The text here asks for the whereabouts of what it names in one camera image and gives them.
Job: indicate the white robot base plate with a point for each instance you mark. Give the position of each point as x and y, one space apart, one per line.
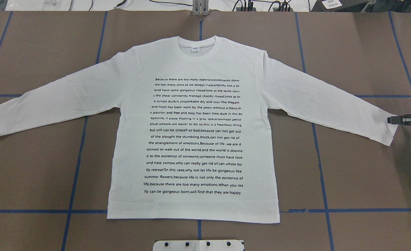
199 245

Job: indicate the grey aluminium frame post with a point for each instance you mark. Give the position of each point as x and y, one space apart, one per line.
200 7

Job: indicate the white long-sleeve printed shirt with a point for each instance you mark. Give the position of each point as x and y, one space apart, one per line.
194 139

